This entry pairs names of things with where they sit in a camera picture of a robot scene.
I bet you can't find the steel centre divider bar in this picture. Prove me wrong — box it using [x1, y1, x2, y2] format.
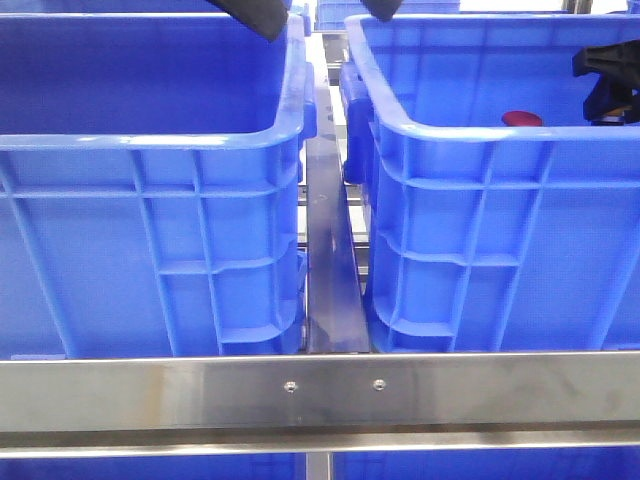
[306, 74, 370, 354]

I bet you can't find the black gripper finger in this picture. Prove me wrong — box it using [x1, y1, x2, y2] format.
[361, 0, 403, 22]
[209, 0, 289, 42]

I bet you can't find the far right blue crate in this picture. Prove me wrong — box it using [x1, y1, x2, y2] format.
[315, 0, 460, 31]

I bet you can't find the left blue plastic crate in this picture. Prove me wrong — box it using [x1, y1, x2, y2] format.
[1, 12, 316, 360]

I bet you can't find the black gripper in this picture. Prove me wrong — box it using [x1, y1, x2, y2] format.
[572, 41, 639, 125]

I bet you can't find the red mushroom push button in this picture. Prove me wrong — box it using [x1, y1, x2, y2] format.
[501, 110, 544, 127]

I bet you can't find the blue plastic crate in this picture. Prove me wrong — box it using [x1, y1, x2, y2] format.
[1, 12, 316, 360]
[341, 14, 639, 352]

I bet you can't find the right blue plastic crate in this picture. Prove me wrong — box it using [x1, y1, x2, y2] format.
[341, 14, 639, 352]

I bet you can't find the lower left blue crate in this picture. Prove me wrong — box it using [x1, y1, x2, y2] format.
[1, 453, 305, 479]

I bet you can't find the lower right blue crate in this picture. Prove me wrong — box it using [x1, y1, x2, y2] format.
[333, 447, 639, 479]

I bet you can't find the stainless steel front rail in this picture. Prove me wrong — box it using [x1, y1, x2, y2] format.
[1, 351, 639, 458]

